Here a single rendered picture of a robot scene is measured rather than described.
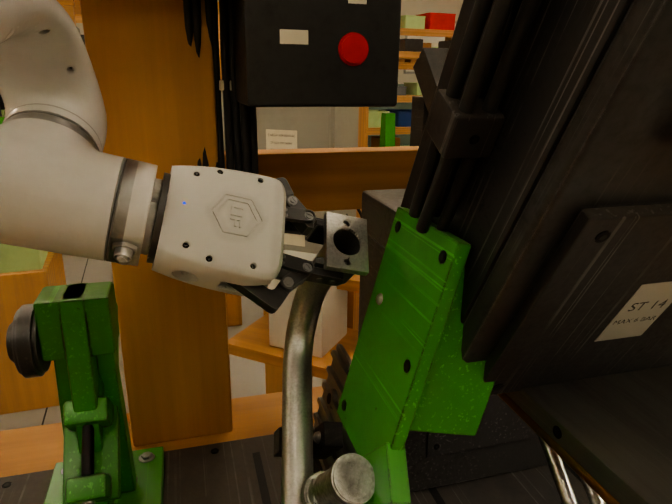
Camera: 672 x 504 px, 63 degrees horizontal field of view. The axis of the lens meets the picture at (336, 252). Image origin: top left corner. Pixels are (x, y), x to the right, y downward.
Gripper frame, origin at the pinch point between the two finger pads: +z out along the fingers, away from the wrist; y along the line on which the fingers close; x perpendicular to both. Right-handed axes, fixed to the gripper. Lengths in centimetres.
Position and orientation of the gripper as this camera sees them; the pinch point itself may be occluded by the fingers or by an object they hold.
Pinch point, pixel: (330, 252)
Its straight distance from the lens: 50.2
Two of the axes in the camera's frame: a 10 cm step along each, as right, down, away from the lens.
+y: 0.0, -8.8, 4.7
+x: -3.8, 4.4, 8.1
